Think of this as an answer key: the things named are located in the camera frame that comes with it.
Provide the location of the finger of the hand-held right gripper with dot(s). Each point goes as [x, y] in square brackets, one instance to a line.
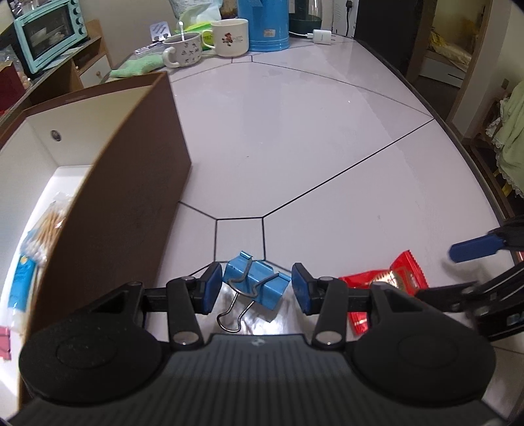
[450, 297]
[475, 249]

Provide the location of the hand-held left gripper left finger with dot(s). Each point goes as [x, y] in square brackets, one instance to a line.
[213, 286]

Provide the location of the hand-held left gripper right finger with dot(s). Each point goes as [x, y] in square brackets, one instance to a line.
[302, 291]

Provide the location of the blue binder clip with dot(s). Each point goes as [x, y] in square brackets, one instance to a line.
[258, 282]

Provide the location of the red snack packet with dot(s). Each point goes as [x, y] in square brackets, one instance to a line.
[368, 282]

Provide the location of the brown cardboard box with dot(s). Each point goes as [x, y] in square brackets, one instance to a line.
[123, 196]

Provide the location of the bag of cotton swabs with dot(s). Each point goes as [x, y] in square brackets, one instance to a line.
[37, 254]

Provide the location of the light green garment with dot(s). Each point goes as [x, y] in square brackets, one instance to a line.
[511, 135]

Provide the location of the black cabinet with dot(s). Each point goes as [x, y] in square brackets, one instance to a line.
[389, 32]

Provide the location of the green cloth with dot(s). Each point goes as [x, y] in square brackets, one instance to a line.
[137, 66]

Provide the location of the patterned white mug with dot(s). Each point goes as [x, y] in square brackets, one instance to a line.
[184, 51]

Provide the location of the white drawer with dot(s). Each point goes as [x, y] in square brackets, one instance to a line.
[95, 71]

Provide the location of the white mug with print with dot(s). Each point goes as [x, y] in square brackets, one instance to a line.
[231, 37]

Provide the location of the white charger plug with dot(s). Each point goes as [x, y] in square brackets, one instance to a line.
[325, 37]

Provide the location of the white spoon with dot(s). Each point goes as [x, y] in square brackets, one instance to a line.
[180, 30]

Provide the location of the wooden shelf unit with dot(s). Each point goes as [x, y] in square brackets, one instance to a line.
[53, 82]

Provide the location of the green tissue pack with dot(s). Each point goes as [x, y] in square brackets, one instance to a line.
[198, 22]

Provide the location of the blue thermos jug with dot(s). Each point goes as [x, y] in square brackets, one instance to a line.
[264, 26]

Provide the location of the white printed bag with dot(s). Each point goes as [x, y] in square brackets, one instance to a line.
[192, 8]

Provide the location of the dark red box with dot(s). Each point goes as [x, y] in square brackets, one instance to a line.
[10, 90]

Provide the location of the teal toaster oven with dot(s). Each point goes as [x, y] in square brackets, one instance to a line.
[49, 32]

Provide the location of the white bed frame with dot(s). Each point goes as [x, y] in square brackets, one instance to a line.
[448, 57]

